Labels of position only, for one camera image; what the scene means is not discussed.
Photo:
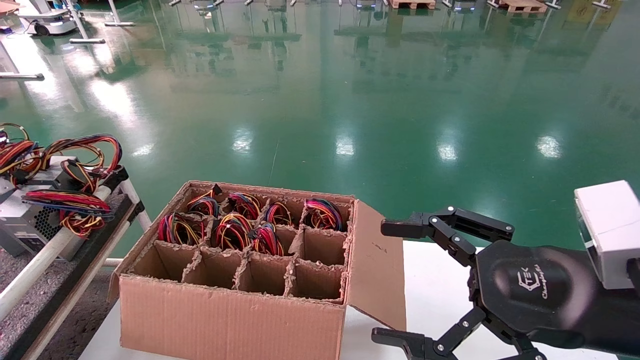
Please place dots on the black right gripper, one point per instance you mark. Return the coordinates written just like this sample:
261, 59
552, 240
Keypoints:
530, 287

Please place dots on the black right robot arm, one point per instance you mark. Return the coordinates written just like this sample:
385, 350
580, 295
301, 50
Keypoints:
617, 320

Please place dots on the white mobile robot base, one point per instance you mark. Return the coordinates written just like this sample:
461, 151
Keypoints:
47, 20

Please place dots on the cardboard divider insert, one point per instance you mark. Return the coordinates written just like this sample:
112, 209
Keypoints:
291, 275

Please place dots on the brown cardboard box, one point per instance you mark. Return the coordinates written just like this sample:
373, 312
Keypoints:
230, 325

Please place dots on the wooden pallet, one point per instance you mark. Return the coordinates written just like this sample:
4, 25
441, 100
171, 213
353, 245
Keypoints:
412, 4
522, 6

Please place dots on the white pipe leg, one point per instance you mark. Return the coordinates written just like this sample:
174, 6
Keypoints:
135, 200

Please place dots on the metal stand foot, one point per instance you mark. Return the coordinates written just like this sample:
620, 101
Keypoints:
120, 24
87, 41
22, 76

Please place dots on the grey felt mat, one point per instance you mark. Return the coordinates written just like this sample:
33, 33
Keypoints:
10, 270

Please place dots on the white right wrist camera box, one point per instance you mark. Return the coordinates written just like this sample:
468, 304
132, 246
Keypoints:
612, 230

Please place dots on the black table frame bar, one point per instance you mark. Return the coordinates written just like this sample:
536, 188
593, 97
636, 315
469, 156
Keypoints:
75, 285

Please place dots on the white pipe rail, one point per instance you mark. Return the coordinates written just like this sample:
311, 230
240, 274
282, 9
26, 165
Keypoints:
45, 257

